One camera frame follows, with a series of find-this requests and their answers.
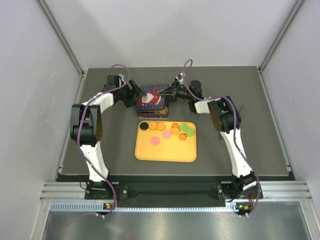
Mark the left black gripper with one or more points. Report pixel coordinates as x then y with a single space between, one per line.
133 93

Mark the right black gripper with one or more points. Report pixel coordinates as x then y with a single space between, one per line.
169 92

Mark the gold tin lid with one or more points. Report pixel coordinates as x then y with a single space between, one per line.
152 101

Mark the decorated cookie tin box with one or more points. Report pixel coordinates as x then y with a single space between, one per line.
159 114

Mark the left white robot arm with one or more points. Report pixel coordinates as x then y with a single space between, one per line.
86 125

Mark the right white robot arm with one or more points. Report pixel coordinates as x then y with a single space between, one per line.
226 120

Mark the orange swirl cookie upper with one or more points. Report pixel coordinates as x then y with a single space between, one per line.
175 126

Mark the orange swirl cookie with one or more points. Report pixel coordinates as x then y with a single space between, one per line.
182 136
175 126

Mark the tan round biscuit behind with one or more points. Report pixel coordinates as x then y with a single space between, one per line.
161 126

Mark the black sandwich cookie corner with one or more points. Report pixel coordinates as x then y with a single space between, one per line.
144 126

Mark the tan round patterned biscuit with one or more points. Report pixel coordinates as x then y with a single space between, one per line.
152 125

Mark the green cookie upper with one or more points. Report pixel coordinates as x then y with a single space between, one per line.
183 127

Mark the green cookie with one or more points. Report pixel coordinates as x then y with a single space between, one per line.
190 132
183 127

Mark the pink sandwich cookie upper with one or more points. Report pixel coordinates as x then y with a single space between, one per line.
166 134

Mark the pink sandwich cookie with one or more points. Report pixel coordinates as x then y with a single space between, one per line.
166 134
155 140

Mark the green cookie right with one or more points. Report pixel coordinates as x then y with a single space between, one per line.
190 132

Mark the orange swirl cookie right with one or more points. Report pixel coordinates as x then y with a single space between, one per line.
182 136

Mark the pink sandwich cookie lower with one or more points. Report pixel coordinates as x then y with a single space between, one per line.
155 140

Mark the yellow plastic tray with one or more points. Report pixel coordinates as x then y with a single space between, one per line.
168 150

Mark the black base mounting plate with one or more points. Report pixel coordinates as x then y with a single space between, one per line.
164 191

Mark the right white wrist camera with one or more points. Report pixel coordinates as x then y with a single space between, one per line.
180 79

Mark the aluminium frame rail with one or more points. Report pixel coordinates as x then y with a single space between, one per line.
69 197

